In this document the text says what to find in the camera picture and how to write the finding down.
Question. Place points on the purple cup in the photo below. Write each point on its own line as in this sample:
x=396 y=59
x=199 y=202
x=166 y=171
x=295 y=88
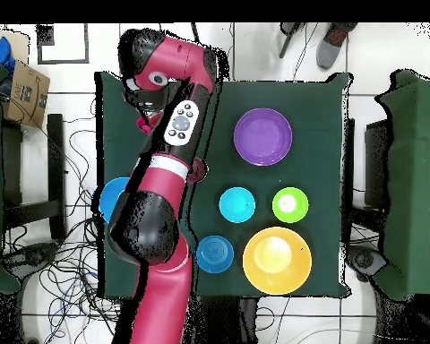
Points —
x=200 y=171

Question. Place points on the large blue bowl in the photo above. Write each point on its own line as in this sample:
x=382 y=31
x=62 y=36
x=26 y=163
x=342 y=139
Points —
x=111 y=200

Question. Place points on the small light blue ribbed bowl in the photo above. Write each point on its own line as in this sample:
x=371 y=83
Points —
x=236 y=205

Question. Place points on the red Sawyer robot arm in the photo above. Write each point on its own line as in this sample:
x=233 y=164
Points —
x=165 y=308

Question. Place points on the wide purple bowl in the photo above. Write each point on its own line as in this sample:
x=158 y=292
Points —
x=262 y=137

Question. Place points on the printed cardboard box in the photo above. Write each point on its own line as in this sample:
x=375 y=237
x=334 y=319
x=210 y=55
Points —
x=25 y=96

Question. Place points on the plain cardboard box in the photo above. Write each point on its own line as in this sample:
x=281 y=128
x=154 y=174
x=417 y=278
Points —
x=19 y=46

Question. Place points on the medium blue bowl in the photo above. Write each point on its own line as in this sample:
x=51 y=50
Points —
x=215 y=254

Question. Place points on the blue bag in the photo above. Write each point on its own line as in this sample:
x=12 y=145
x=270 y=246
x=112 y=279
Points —
x=0 y=50

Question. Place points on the black tripod stand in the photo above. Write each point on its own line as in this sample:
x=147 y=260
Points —
x=288 y=41

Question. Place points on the dark green table cloth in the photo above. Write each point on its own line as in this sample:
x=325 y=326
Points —
x=319 y=107

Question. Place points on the small green ribbed bowl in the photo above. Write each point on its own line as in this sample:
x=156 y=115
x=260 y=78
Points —
x=297 y=211

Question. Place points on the large orange bowl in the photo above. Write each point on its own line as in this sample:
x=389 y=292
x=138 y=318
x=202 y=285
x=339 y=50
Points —
x=258 y=276

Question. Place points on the person's foot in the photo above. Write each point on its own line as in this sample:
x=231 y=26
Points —
x=329 y=50

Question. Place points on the black bench frame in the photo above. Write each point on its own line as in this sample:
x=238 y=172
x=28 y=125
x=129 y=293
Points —
x=55 y=161

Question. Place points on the black square floor frame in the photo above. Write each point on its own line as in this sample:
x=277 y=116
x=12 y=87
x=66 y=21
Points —
x=62 y=61

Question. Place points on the black pedestal foot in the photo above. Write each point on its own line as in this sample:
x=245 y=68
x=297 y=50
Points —
x=28 y=256
x=365 y=259

